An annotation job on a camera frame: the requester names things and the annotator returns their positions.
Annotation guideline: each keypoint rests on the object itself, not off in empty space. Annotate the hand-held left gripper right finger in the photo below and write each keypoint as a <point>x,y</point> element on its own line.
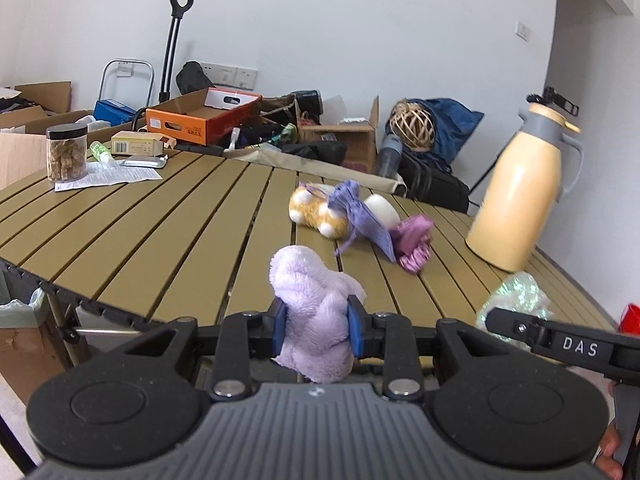
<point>356,332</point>

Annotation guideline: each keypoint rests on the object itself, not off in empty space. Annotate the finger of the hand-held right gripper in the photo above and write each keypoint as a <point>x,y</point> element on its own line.
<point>515,327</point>

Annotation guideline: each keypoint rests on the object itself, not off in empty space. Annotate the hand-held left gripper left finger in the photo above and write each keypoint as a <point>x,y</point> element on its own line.
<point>280,327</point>

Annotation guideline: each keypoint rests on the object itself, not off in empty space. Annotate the iridescent plastic wrap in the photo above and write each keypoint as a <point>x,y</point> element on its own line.
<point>520,295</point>

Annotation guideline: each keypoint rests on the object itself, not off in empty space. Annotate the lavender towel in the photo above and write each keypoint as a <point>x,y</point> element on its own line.
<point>315,320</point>

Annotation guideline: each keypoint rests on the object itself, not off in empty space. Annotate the pink satin pouch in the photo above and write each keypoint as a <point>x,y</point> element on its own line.
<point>412,240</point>

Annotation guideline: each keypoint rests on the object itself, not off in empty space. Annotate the person's right hand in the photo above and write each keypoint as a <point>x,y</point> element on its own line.
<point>607,452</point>

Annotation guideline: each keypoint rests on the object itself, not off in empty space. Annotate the red object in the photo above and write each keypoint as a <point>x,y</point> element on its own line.
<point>631,317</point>

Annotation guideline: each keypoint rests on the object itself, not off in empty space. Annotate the yellow plush toy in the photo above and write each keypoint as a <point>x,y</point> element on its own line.
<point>310,207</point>

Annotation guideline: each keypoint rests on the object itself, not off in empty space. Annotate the white sponge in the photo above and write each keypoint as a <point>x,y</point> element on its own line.
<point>385,210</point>

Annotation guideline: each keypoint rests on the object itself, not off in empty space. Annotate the beige thermos jug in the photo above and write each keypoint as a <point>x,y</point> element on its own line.
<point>515,195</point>

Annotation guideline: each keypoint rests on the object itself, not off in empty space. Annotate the tan folding table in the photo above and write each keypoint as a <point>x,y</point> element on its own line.
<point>175,220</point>

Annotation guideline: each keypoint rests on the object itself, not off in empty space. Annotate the grey bottle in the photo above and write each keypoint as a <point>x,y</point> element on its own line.
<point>389,157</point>

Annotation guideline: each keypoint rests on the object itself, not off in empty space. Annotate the black cloth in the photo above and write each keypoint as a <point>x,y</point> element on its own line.
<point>315,152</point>

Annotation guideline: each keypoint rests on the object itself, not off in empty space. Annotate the small open cardboard box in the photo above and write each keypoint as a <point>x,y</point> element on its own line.
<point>345,140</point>

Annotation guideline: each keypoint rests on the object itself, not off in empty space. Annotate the dark blue bag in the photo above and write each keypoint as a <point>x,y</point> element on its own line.
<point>455,125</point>

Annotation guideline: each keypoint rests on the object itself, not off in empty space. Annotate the wicker ball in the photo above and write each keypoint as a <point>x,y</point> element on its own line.
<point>411,126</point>

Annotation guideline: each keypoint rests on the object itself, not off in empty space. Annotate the silver foil packet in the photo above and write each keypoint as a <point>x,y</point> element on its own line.
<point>145,161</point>

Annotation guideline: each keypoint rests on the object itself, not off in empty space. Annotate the orange cardboard box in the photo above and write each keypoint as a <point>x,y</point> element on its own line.
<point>200,125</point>

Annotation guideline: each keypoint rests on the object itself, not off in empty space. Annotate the printed paper sheet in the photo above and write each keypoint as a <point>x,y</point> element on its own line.
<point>110,176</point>

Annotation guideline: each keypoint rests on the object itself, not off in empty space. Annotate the small tan carton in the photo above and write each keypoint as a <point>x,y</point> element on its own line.
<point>140,145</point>

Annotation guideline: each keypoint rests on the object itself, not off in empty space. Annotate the small green bottle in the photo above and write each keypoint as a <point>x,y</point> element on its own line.
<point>102,152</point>

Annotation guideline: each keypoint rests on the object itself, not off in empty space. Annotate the green plastic bag liner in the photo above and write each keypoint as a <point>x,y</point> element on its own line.
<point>20,307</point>

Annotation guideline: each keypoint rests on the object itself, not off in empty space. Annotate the cardboard box bin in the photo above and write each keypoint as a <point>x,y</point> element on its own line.
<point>20,360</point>

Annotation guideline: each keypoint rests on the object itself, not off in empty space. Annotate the black bag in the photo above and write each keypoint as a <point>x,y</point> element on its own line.
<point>192,77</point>

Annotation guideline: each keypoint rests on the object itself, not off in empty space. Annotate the blue flat box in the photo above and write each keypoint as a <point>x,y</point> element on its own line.
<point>115,110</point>

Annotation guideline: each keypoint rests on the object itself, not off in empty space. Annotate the clear snack jar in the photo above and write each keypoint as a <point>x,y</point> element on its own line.
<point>66,155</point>

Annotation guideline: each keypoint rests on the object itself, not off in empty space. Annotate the large open cardboard box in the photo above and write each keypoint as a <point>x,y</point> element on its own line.
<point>25,150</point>

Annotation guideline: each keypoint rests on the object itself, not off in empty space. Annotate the white wall socket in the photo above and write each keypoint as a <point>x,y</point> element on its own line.
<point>220,74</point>

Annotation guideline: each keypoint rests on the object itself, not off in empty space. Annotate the grey metal folding frame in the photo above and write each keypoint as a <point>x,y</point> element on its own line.
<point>150,80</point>

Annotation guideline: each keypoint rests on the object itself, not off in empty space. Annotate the white light switch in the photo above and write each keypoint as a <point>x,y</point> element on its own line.
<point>523,31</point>

